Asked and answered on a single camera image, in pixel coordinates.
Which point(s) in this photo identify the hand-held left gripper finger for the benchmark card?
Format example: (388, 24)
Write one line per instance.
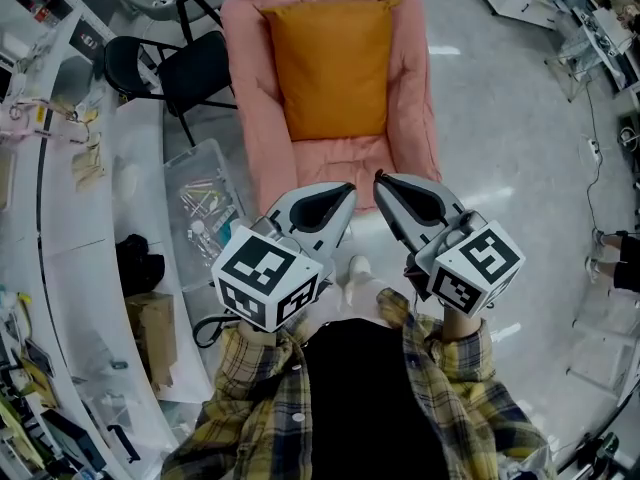
(285, 203)
(340, 233)

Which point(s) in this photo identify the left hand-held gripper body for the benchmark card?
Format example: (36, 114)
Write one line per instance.
(265, 268)

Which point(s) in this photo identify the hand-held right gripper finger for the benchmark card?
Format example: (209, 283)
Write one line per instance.
(400, 223)
(445, 195)

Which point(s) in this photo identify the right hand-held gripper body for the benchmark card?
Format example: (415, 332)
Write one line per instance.
(480, 263)

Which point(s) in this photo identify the orange cushion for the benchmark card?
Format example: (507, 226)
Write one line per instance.
(335, 68)

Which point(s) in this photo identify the person's left forearm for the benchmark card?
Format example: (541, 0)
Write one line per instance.
(255, 368)

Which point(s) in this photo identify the person's right forearm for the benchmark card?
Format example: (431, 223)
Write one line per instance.
(465, 353)

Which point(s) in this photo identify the person's white right shoe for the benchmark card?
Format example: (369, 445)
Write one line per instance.
(359, 268)

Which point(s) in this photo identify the person's legs in white trousers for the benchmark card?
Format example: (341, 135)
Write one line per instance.
(360, 303)

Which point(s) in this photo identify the pink padded armchair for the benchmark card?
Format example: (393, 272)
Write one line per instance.
(410, 118)

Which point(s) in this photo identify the clear plastic storage bin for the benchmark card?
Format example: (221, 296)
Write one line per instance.
(200, 208)

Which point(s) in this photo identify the black cloth bundle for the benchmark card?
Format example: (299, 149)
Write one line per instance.
(140, 268)

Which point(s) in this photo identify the brown cardboard box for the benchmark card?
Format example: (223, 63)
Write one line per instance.
(152, 333)

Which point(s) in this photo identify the white metal rack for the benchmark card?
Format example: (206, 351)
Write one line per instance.
(605, 348)

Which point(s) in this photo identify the white power strip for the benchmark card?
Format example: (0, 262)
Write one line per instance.
(593, 152)

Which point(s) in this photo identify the black folding chair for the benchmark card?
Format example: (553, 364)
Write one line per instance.
(195, 73)

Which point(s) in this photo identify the person's torso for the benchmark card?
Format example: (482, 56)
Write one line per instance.
(370, 393)

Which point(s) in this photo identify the white curved shelf unit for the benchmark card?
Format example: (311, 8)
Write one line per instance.
(75, 268)

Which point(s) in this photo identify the clear drawer box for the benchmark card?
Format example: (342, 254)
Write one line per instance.
(115, 393)

